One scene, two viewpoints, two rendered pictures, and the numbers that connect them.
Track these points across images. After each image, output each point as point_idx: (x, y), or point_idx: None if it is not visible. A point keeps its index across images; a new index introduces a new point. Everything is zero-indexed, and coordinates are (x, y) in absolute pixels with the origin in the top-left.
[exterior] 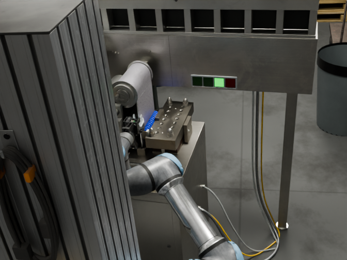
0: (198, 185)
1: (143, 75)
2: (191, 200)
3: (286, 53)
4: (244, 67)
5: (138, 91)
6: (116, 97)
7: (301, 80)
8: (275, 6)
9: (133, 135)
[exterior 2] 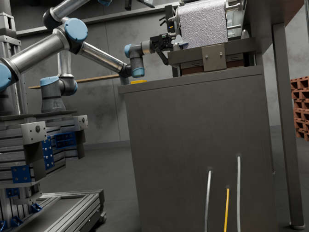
0: (211, 136)
1: (206, 3)
2: (39, 41)
3: None
4: None
5: (186, 14)
6: (172, 19)
7: None
8: None
9: (151, 44)
